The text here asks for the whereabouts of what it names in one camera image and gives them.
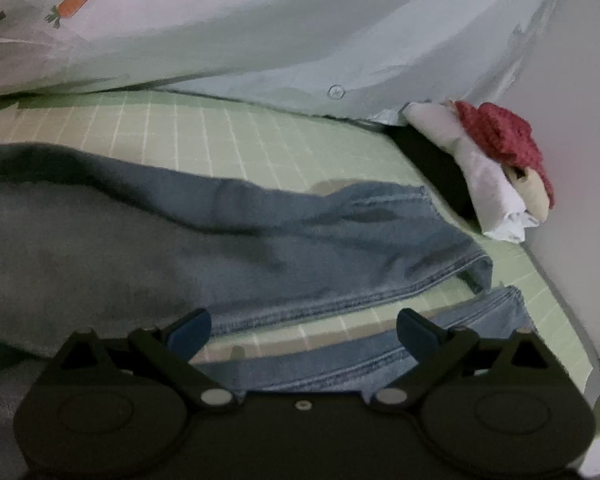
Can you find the dark folded cloth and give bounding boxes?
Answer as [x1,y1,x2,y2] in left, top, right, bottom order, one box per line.
[385,122,481,233]

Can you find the beige folded cloth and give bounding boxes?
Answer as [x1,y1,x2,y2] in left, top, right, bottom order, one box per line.
[502,166,551,223]

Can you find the blue denim jeans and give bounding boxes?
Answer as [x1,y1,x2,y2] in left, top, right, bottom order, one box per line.
[0,143,537,480]

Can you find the white folded cloth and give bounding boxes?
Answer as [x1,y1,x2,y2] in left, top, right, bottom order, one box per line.
[404,101,541,245]

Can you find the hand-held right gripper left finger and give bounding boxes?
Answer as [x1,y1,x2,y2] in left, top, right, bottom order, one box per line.
[52,308,238,411]

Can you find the light blue carrot-print shirt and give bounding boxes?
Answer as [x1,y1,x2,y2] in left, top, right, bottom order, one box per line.
[0,0,581,127]

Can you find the red knitted garment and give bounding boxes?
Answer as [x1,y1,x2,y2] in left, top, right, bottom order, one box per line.
[452,101,557,208]

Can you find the green grid mat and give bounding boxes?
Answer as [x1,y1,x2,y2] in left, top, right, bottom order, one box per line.
[0,89,600,480]

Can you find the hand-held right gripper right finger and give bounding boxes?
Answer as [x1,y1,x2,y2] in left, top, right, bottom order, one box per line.
[370,308,556,408]

